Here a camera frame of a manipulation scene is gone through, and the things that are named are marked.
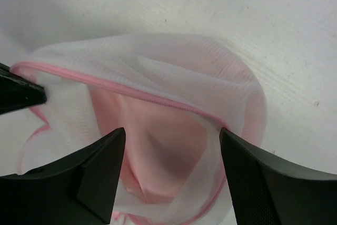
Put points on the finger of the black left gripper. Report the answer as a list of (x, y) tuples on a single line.
[(18, 93)]

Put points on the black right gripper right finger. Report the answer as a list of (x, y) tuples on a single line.
[(267, 189)]

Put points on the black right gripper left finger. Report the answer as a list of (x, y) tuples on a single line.
[(79, 188)]

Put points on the pink bra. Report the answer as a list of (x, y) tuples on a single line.
[(163, 144)]

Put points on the white mesh laundry bag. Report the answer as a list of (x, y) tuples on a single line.
[(192, 73)]

